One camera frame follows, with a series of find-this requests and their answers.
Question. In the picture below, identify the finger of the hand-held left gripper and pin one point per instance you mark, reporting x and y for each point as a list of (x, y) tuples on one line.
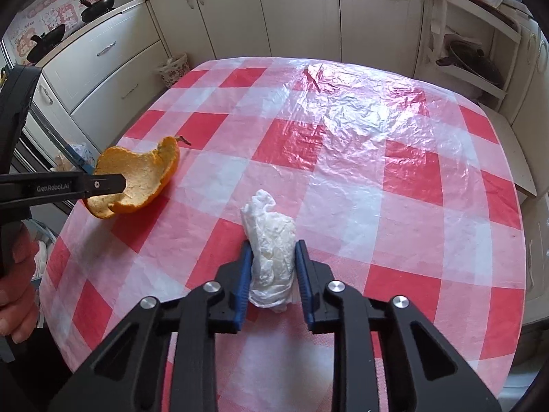
[(103, 184)]

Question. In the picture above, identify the white shelf rack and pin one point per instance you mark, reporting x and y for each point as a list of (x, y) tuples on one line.
[(510, 51)]

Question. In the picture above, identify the large curled orange peel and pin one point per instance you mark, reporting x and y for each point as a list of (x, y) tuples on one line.
[(146, 171)]

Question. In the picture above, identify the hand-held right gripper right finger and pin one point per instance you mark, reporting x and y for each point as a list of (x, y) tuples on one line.
[(305, 283)]

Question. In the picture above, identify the person's left hand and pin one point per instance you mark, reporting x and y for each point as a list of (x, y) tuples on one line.
[(19, 300)]

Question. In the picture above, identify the blue metal stool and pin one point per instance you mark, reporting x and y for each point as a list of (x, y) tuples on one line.
[(85, 166)]

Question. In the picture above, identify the white cupboard doors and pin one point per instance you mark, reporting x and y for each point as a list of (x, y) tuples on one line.
[(266, 13)]

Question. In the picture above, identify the white tissue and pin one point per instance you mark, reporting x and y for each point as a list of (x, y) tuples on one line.
[(270, 244)]

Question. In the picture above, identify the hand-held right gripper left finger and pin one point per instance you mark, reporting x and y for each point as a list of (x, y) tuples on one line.
[(244, 283)]

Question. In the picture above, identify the red white plastic bag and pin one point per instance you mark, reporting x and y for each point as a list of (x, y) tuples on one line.
[(45, 253)]

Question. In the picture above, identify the white drawer cabinet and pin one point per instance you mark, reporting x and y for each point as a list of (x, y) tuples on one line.
[(107, 68)]

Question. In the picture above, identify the pink patterned backsplash sheet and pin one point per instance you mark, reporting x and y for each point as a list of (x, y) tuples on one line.
[(64, 8)]

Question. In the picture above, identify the red white checkered tablecloth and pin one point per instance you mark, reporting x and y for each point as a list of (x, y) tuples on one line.
[(343, 180)]

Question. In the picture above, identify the black pot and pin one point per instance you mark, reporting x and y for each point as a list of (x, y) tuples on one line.
[(472, 62)]

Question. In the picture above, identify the grey refrigerator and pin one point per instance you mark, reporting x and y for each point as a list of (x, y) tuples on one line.
[(38, 154)]

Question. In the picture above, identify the black wok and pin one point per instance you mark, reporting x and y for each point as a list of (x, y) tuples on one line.
[(45, 45), (101, 8)]

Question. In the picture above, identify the floral waste basket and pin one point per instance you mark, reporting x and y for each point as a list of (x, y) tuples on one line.
[(173, 73)]

